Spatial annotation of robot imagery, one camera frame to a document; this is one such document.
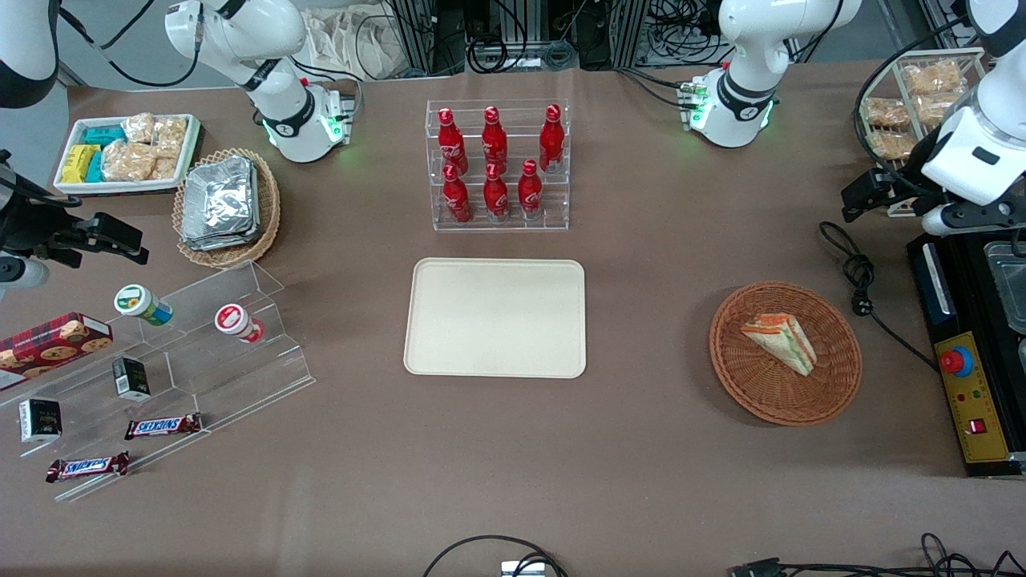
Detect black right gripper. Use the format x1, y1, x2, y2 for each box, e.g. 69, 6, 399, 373
0, 151, 151, 269

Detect triangle sandwich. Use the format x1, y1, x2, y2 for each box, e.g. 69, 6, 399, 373
740, 313, 818, 377

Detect white rectangular snack tray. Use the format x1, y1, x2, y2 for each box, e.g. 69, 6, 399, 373
53, 114, 202, 196

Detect tan oval wicker basket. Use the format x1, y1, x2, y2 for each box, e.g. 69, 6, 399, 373
172, 147, 281, 269

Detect round brown wicker basket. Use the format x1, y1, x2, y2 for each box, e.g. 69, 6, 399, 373
709, 280, 864, 427

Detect beige plastic tray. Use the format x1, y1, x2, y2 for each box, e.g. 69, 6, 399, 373
403, 257, 588, 379

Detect green lidded cup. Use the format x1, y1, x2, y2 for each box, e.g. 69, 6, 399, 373
113, 284, 174, 327

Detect bagged fried snack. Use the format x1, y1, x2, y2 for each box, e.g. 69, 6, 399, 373
914, 95, 964, 129
864, 97, 911, 129
868, 131, 919, 160
902, 60, 965, 97

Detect yellow snack pack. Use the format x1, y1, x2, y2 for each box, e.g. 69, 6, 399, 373
61, 144, 101, 184

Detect silver foil packet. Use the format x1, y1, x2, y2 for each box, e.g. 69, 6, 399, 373
183, 156, 256, 241
180, 160, 262, 252

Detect red cookie box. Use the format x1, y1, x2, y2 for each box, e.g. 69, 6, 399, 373
0, 312, 114, 380

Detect small black box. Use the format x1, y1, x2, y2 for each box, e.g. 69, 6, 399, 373
111, 357, 151, 401

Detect red lidded cup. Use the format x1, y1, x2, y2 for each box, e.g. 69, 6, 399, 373
214, 303, 265, 345

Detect clear plastic container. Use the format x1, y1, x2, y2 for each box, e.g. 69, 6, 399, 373
984, 239, 1026, 334

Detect clear acrylic stepped shelf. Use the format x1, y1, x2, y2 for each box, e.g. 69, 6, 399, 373
0, 259, 317, 504

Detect brown snickers bar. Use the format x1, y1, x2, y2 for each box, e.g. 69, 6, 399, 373
124, 413, 204, 441
46, 451, 131, 483

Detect black and white box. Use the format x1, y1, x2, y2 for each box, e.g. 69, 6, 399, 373
18, 397, 63, 444

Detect black machine with yellow panel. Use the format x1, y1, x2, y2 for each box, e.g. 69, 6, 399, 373
907, 223, 1026, 479

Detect clear acrylic bottle rack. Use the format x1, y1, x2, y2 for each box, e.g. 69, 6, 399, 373
425, 98, 572, 233

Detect red cola bottle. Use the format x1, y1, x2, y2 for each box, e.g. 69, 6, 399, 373
482, 106, 509, 171
518, 159, 544, 221
442, 164, 473, 224
539, 104, 565, 174
483, 163, 510, 222
437, 107, 469, 174

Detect cream cloth bag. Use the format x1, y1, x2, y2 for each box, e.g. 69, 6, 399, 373
301, 4, 419, 81

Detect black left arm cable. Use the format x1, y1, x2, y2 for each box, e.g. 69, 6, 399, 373
852, 14, 972, 173

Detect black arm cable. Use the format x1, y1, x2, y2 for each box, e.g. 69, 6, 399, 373
58, 0, 203, 89
852, 14, 972, 173

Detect black power cable with plug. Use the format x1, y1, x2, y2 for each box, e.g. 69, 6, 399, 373
818, 221, 939, 372

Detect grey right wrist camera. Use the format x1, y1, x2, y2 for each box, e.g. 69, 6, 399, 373
0, 255, 50, 291

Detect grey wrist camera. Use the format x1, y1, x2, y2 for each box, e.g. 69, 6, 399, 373
920, 200, 1019, 238
0, 255, 50, 291

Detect white wire rack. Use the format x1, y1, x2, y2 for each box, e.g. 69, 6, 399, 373
854, 46, 990, 219

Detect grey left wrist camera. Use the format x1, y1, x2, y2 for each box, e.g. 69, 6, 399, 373
920, 200, 1019, 238

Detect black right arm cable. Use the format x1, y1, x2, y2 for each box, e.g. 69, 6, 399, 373
58, 0, 203, 89

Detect black left base cables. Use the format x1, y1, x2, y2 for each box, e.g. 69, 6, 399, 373
616, 66, 694, 110

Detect black tangled cable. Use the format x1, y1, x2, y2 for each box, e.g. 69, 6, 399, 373
920, 532, 1026, 577

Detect black cable bundle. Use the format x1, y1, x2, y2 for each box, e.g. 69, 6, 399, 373
467, 36, 580, 75

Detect black connector with cable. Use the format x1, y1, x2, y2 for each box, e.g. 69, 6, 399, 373
728, 558, 1026, 577

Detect black looped cable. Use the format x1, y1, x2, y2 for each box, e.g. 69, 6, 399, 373
422, 535, 571, 577

